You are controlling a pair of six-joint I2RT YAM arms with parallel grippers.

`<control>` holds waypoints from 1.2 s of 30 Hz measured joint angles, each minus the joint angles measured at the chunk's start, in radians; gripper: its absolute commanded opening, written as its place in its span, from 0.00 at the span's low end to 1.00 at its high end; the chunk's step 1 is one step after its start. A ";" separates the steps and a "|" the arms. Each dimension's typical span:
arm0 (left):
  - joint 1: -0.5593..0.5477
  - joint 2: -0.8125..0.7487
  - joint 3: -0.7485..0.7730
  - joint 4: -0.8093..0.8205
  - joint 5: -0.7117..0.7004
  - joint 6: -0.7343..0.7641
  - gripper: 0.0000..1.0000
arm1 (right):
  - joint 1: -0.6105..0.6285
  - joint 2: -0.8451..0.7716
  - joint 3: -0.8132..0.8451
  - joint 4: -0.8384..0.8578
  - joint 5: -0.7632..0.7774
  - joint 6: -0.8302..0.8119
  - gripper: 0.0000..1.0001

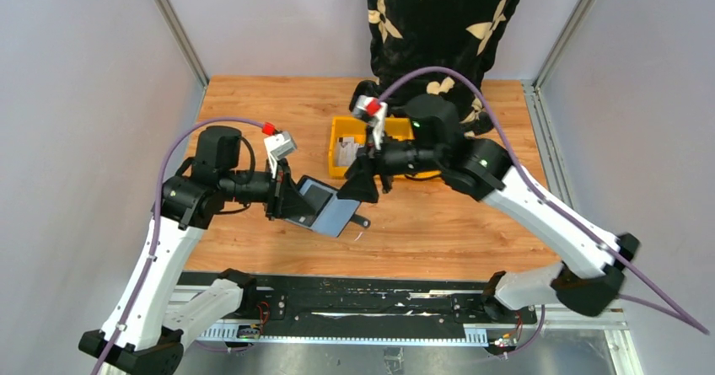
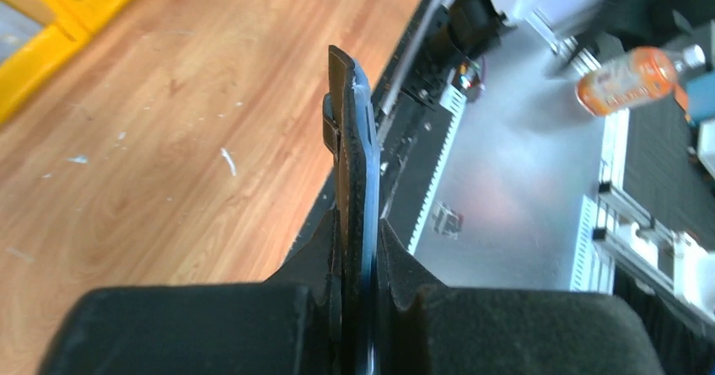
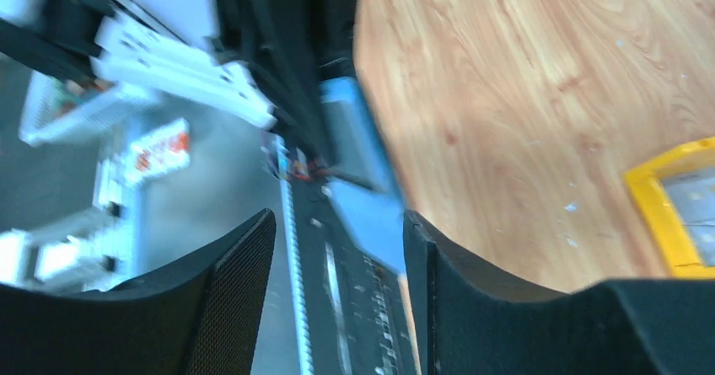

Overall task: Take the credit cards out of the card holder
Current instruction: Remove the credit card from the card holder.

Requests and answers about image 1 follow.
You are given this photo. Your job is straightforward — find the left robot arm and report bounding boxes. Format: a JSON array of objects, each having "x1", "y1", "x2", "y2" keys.
[{"x1": 78, "y1": 120, "x2": 311, "y2": 374}]

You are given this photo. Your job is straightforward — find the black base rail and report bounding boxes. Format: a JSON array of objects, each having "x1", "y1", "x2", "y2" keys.
[{"x1": 198, "y1": 275, "x2": 539, "y2": 349}]

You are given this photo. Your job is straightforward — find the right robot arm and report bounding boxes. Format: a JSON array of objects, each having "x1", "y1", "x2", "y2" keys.
[{"x1": 337, "y1": 94, "x2": 640, "y2": 319}]

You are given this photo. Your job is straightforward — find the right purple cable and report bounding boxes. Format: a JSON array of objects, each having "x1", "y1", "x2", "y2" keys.
[{"x1": 377, "y1": 66, "x2": 711, "y2": 356}]

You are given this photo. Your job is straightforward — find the middle yellow bin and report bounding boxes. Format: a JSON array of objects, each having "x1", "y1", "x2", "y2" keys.
[{"x1": 378, "y1": 118, "x2": 441, "y2": 181}]

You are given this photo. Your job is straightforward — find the yellow bin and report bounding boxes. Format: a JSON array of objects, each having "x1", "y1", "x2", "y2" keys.
[
  {"x1": 327, "y1": 116, "x2": 367, "y2": 179},
  {"x1": 378, "y1": 118, "x2": 441, "y2": 181}
]

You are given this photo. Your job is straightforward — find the silver cards in bin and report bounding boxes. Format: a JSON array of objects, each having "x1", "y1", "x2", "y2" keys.
[{"x1": 335, "y1": 137, "x2": 363, "y2": 168}]

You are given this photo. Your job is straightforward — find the left yellow bin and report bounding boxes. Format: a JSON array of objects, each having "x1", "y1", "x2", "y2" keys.
[{"x1": 327, "y1": 116, "x2": 367, "y2": 179}]

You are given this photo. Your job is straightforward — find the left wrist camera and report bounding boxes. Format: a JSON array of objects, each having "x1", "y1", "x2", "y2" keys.
[{"x1": 261, "y1": 122, "x2": 298, "y2": 178}]

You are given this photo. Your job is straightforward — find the purple cable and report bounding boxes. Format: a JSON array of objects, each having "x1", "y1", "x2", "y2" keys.
[
  {"x1": 89, "y1": 117, "x2": 277, "y2": 375},
  {"x1": 377, "y1": 66, "x2": 711, "y2": 356}
]

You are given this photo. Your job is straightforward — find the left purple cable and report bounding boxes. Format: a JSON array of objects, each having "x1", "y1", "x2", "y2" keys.
[{"x1": 89, "y1": 117, "x2": 277, "y2": 375}]

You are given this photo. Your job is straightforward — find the black floral blanket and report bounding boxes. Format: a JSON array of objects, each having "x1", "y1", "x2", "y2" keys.
[{"x1": 349, "y1": 0, "x2": 521, "y2": 107}]

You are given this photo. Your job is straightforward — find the black card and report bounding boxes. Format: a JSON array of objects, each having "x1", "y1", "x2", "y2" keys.
[{"x1": 303, "y1": 183, "x2": 333, "y2": 213}]

